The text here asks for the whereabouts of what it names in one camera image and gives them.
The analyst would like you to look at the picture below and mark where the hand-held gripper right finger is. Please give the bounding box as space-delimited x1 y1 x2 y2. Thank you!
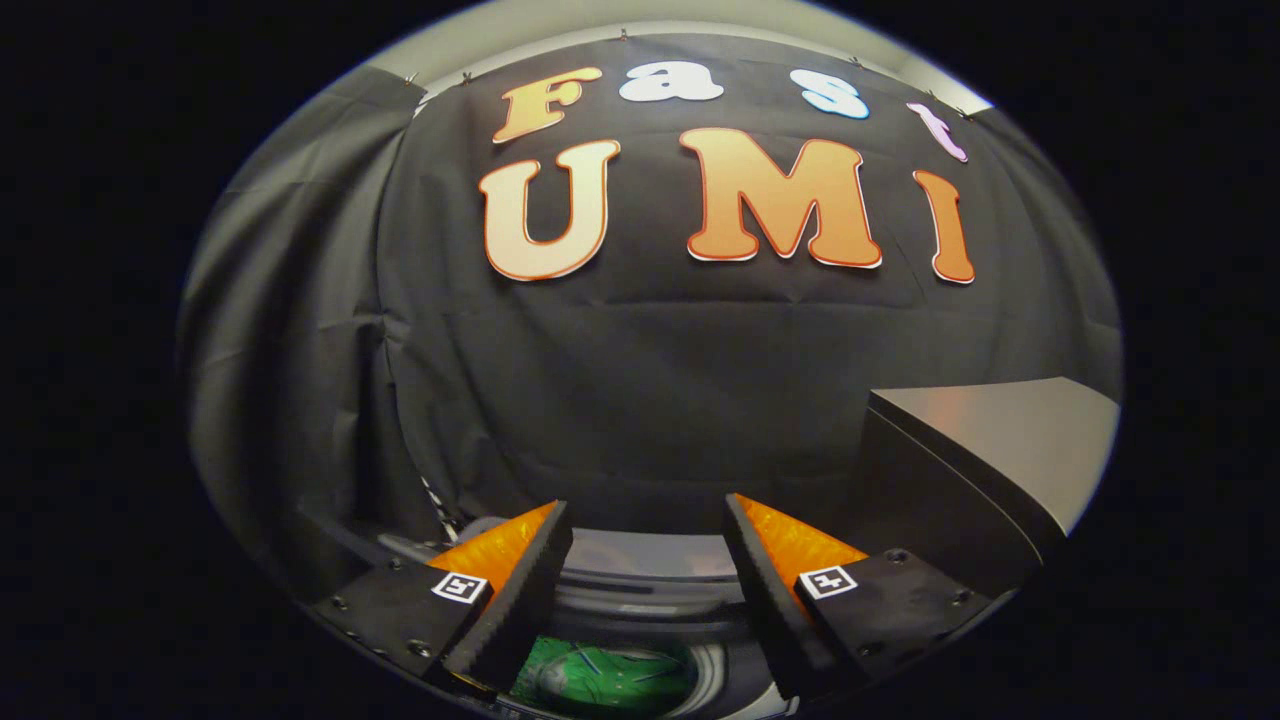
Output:
721 492 991 702

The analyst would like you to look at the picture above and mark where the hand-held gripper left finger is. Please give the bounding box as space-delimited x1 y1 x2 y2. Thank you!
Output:
312 499 575 699

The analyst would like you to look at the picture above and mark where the grey cabinet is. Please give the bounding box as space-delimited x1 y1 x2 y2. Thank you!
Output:
858 377 1123 593

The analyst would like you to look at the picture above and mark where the green polo shirt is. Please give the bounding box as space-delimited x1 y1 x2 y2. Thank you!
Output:
512 635 698 713

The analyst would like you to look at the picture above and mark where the black backdrop cloth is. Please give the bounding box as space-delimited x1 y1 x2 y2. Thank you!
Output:
178 30 1123 601

